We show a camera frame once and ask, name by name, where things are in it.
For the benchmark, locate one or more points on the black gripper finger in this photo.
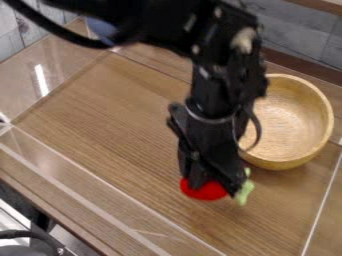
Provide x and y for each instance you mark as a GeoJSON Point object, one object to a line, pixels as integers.
{"type": "Point", "coordinates": [234, 184]}
{"type": "Point", "coordinates": [191, 167]}

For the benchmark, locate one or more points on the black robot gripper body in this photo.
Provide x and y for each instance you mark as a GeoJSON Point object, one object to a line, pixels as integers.
{"type": "Point", "coordinates": [210, 129]}

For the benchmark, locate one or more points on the red felt strawberry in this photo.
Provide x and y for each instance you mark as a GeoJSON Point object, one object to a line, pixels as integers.
{"type": "Point", "coordinates": [208, 192]}

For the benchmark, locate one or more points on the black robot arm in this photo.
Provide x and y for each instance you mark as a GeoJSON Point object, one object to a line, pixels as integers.
{"type": "Point", "coordinates": [216, 35]}

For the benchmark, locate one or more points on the light wooden bowl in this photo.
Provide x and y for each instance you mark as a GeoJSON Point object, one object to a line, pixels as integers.
{"type": "Point", "coordinates": [297, 119]}

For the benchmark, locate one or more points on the clear acrylic tray wall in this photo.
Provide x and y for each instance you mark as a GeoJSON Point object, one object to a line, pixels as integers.
{"type": "Point", "coordinates": [87, 151]}

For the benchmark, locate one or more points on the black metal table bracket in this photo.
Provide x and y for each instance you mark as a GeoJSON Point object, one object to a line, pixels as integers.
{"type": "Point", "coordinates": [45, 243]}

